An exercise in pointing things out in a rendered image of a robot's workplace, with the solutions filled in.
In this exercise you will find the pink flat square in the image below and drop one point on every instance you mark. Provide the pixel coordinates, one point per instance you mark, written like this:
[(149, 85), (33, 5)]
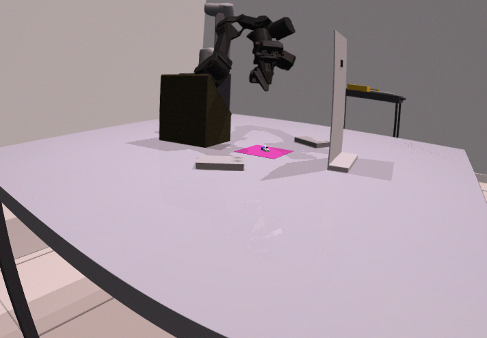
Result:
[(256, 150)]

